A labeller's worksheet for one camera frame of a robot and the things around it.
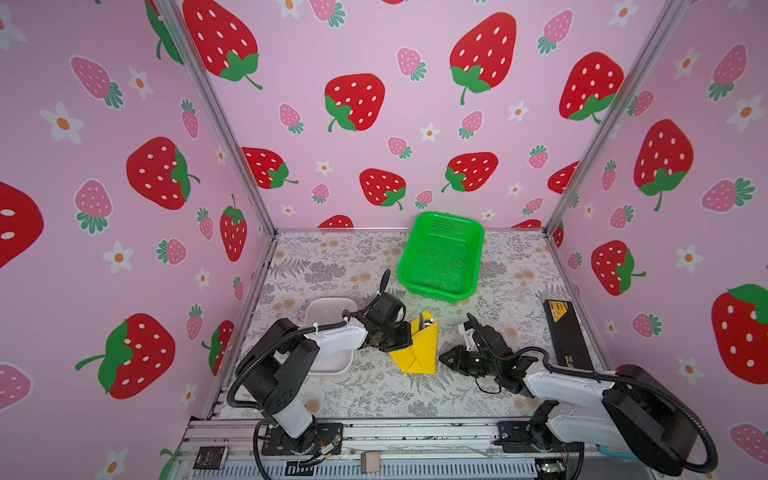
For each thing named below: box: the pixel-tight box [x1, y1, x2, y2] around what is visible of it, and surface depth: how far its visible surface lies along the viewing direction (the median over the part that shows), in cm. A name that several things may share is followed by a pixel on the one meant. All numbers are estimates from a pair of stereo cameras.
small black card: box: [192, 446, 229, 470], surface depth 71 cm
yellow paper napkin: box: [388, 310, 439, 375], surface depth 90 cm
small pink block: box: [360, 451, 381, 475], surface depth 70 cm
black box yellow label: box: [543, 299, 594, 371], surface depth 94 cm
